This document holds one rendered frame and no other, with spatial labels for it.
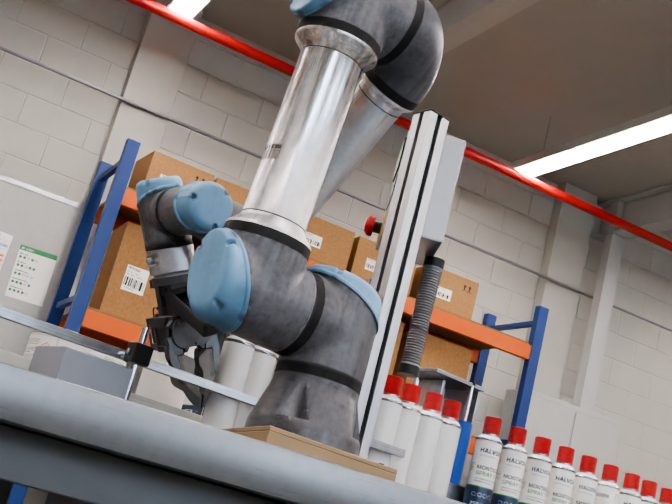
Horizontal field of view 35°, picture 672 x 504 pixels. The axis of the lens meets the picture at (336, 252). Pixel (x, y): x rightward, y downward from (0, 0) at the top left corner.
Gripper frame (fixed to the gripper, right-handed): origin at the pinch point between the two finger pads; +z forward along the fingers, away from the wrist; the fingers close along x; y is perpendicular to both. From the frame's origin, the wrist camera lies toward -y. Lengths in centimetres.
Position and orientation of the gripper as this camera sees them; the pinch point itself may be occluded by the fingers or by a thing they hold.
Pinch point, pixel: (201, 400)
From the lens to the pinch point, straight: 169.1
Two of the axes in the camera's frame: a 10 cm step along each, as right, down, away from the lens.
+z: 1.6, 9.9, 0.4
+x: -7.7, 1.5, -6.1
